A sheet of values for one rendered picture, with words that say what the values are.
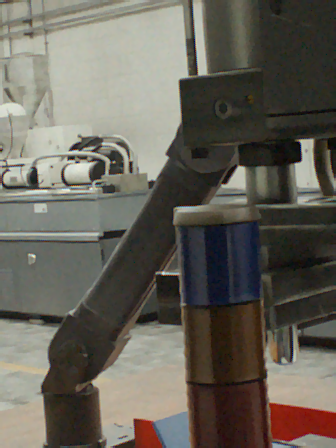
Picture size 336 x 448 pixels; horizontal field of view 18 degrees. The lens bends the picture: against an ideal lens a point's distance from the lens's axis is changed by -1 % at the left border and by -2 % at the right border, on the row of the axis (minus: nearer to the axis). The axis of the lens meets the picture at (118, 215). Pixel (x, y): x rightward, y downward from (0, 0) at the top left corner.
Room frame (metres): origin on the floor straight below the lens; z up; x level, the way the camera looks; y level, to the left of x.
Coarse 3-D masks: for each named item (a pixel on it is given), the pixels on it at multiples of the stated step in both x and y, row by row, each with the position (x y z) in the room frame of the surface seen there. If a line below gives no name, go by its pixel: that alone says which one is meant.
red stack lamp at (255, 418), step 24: (192, 384) 0.47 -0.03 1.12; (216, 384) 0.47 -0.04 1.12; (240, 384) 0.46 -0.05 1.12; (264, 384) 0.47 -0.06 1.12; (192, 408) 0.47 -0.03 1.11; (216, 408) 0.46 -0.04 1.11; (240, 408) 0.46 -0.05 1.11; (264, 408) 0.47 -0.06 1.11; (192, 432) 0.47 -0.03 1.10; (216, 432) 0.46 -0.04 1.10; (240, 432) 0.46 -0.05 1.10; (264, 432) 0.47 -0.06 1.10
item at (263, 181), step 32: (256, 160) 0.74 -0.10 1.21; (288, 160) 0.74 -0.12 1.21; (256, 192) 0.75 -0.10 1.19; (288, 192) 0.75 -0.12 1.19; (288, 224) 0.71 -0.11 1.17; (320, 224) 0.69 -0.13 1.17; (288, 256) 0.72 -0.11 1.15; (320, 256) 0.75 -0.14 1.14; (160, 288) 0.74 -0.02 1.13; (288, 288) 0.69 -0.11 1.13; (320, 288) 0.71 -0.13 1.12; (160, 320) 0.74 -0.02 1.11; (288, 320) 0.69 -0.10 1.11; (320, 320) 0.75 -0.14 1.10; (288, 352) 0.70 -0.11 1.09
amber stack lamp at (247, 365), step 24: (192, 312) 0.47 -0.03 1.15; (216, 312) 0.46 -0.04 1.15; (240, 312) 0.46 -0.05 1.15; (264, 312) 0.47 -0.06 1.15; (192, 336) 0.47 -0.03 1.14; (216, 336) 0.46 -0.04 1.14; (240, 336) 0.46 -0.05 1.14; (264, 336) 0.47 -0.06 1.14; (192, 360) 0.47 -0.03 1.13; (216, 360) 0.46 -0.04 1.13; (240, 360) 0.46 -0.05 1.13; (264, 360) 0.47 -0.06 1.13
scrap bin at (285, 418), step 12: (276, 408) 1.08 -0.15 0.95; (288, 408) 1.07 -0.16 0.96; (300, 408) 1.06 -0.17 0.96; (312, 408) 1.05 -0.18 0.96; (144, 420) 1.05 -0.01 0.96; (276, 420) 1.08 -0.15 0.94; (288, 420) 1.07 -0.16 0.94; (300, 420) 1.06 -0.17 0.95; (312, 420) 1.05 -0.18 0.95; (324, 420) 1.04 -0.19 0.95; (144, 432) 1.05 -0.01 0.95; (276, 432) 1.08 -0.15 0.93; (288, 432) 1.07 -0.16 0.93; (300, 432) 1.06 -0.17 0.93; (312, 432) 1.05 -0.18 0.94; (324, 432) 1.04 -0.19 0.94; (144, 444) 1.06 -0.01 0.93; (156, 444) 1.04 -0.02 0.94
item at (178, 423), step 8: (168, 416) 0.84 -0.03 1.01; (176, 416) 0.84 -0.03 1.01; (184, 416) 0.85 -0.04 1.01; (152, 424) 0.83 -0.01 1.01; (160, 424) 0.83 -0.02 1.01; (168, 424) 0.83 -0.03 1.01; (176, 424) 0.84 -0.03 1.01; (184, 424) 0.84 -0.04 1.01; (160, 432) 0.82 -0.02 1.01; (168, 432) 0.83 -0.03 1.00; (176, 432) 0.83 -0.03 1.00; (184, 432) 0.84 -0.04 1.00; (160, 440) 0.82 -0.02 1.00; (168, 440) 0.82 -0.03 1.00; (176, 440) 0.83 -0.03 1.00; (184, 440) 0.83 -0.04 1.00
